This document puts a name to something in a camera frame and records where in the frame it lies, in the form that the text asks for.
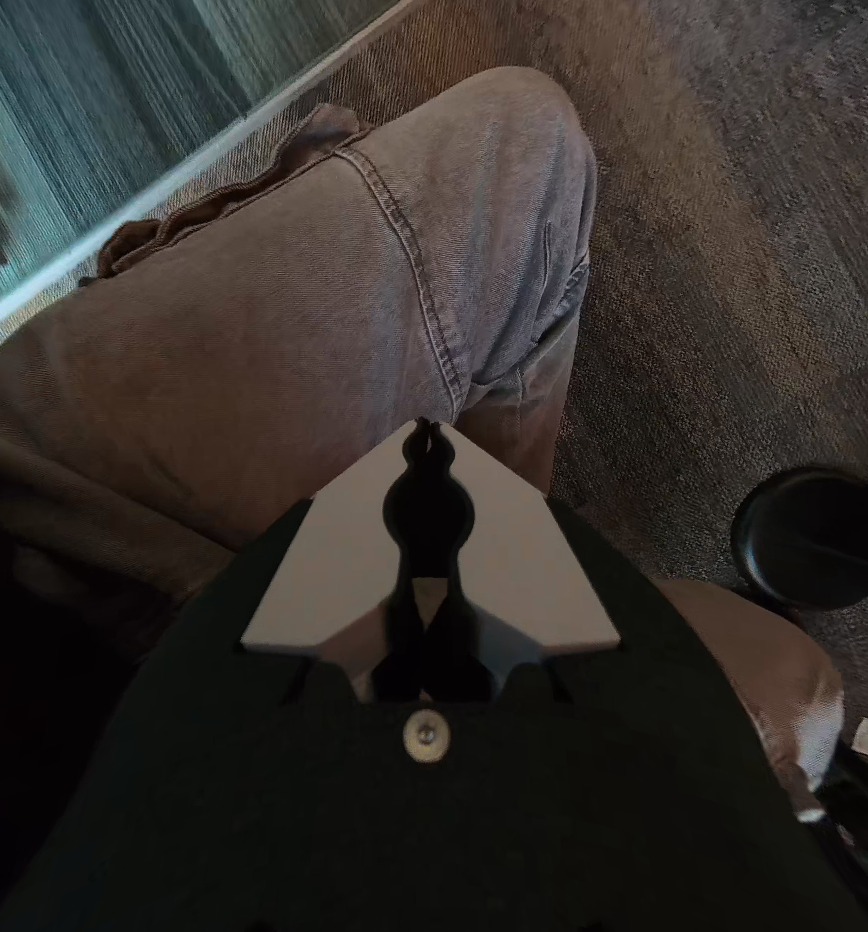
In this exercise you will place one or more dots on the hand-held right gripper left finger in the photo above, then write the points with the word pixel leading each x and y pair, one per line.
pixel 317 582

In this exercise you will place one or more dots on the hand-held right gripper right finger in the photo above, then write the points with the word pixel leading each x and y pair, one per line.
pixel 543 582

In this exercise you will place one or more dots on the black chair caster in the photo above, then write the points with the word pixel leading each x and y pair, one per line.
pixel 805 539

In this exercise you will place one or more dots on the person's left leg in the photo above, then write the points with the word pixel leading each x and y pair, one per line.
pixel 259 291

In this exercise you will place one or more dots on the white partition rail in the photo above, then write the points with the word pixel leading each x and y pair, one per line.
pixel 186 177

